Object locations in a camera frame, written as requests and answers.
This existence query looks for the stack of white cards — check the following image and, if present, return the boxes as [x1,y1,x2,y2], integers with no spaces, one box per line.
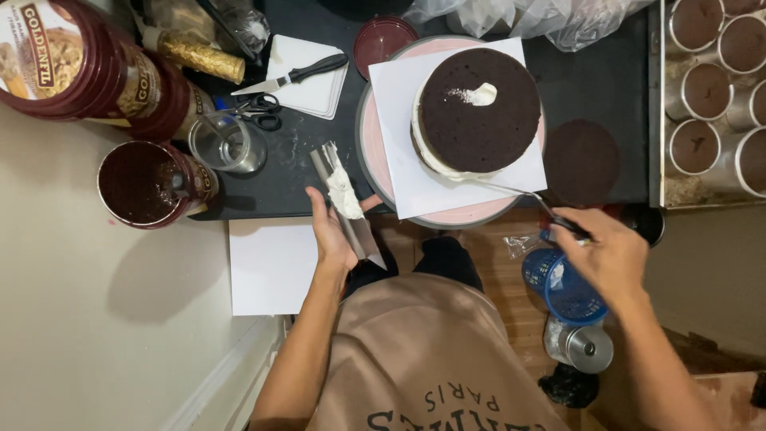
[265,34,349,121]

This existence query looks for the white cream dollop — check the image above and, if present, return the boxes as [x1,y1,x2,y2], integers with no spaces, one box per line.
[448,81,499,108]

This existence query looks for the red plastic lid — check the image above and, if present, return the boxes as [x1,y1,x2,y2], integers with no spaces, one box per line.
[352,16,420,82]

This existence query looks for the large red labelled jar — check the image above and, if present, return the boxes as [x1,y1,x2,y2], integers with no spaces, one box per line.
[0,0,164,128]

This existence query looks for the black plastic bag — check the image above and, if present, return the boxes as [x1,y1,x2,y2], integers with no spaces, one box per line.
[538,363,600,409]

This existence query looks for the person's beige shirt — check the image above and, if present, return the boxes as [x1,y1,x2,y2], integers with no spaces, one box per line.
[306,272,571,431]

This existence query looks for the metal canister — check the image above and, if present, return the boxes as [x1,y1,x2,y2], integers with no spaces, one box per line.
[543,315,615,375]

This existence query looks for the gold foil roll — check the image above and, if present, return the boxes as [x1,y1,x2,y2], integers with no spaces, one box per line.
[139,26,247,85]

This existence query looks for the clear glass cup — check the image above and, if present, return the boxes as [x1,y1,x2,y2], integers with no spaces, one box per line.
[188,113,269,175]

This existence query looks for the crumpled clear plastic bags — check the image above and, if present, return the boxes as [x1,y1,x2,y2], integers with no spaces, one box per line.
[142,0,271,56]

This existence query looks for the black handled knife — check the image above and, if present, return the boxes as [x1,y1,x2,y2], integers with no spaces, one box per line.
[231,53,349,97]

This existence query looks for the person's right hand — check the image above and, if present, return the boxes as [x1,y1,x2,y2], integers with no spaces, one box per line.
[549,206,651,301]

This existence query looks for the tray of round cake tins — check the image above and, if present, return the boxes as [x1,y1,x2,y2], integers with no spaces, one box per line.
[649,0,766,210]

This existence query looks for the blue plastic basket cup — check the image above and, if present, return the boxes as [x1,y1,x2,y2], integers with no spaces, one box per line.
[521,248,610,326]

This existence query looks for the clear plastic bag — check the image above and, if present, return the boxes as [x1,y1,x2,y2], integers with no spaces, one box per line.
[403,0,654,53]

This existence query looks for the black round container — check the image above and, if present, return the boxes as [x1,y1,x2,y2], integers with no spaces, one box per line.
[615,204,667,248]

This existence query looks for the pink cake turntable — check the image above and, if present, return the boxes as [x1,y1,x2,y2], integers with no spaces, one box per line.
[355,34,547,231]

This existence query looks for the offset icing spatula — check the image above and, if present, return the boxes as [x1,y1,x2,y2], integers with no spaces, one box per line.
[472,178,594,244]

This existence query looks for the round chocolate layer cake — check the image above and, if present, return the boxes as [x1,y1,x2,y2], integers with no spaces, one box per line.
[410,47,543,183]

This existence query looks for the black handled scissors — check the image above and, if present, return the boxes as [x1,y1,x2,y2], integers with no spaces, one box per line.
[217,92,282,132]

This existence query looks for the white paper sheet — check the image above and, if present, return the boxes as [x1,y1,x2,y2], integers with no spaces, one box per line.
[229,216,322,317]

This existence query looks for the loose chocolate cake layer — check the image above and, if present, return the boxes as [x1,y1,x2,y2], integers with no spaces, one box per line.
[542,118,622,206]

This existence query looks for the person's black trousers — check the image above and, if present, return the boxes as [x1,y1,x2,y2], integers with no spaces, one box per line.
[344,236,484,300]

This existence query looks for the small clear plastic wrapper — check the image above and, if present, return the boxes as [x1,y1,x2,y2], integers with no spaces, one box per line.
[503,233,543,260]

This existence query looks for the open red jar of chocolate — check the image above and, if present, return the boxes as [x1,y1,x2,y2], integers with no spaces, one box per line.
[97,140,220,231]

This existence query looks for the person's left hand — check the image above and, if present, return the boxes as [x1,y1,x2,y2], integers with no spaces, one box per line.
[304,186,384,278]

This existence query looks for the white square cake board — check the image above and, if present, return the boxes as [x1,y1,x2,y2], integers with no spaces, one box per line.
[367,36,549,221]

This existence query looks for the white cream lump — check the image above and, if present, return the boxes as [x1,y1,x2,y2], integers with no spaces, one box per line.
[325,142,365,220]

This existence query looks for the metal bench scraper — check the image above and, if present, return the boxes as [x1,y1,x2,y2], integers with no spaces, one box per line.
[309,141,389,271]

